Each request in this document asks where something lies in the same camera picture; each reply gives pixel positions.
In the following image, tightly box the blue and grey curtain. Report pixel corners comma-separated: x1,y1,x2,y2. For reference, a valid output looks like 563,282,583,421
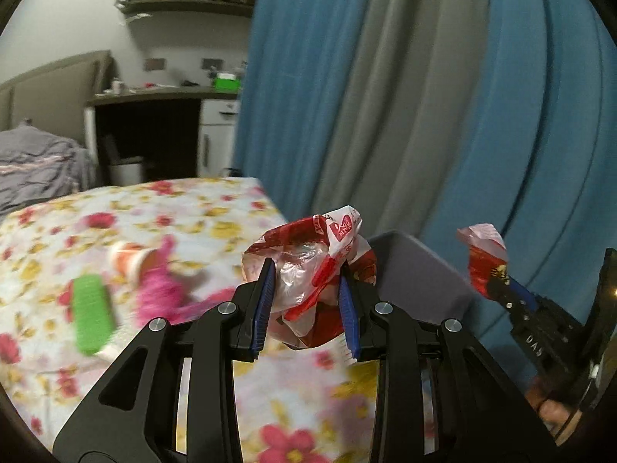
234,0,617,396

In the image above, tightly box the person's right hand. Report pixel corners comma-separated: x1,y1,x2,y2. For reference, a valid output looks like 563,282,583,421
528,383,577,439

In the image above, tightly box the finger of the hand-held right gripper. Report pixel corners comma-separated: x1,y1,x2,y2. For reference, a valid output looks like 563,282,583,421
487,282,574,378
501,275,586,331

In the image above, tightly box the grey upholstered headboard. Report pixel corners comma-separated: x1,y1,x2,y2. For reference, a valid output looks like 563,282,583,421
0,49,114,131

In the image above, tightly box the pink plastic bag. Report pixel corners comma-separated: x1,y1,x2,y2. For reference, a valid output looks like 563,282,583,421
132,236,232,324

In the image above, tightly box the floral tablecloth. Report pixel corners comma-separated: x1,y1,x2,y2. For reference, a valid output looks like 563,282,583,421
0,177,386,463

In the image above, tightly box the grey plastic bin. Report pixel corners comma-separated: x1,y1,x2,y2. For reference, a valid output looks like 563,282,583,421
366,231,470,326

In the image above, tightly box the grey striped blanket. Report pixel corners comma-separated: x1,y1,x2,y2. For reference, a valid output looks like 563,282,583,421
0,118,97,215

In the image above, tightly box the green box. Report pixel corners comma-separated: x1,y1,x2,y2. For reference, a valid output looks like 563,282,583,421
212,72,243,92

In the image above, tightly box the orange printed paper cup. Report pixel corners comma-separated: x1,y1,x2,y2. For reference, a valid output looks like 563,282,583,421
110,241,162,283

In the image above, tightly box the dark topped desk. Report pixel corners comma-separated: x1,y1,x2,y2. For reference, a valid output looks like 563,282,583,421
86,89,242,186

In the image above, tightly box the red snack wrapper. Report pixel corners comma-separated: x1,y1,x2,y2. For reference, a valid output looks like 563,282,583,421
457,223,509,300

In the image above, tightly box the red and white plastic bag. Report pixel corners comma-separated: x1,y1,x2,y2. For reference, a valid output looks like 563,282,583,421
241,206,379,350

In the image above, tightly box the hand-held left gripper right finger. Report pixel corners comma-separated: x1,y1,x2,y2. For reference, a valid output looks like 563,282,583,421
337,275,555,463

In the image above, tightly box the white drawer cabinet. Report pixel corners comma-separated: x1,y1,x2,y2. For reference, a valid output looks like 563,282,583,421
197,99,241,178

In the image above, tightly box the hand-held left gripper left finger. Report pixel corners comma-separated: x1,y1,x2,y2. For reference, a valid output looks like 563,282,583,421
52,257,278,463

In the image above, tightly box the green foam net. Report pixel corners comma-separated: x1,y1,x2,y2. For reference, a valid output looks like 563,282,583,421
72,274,116,355

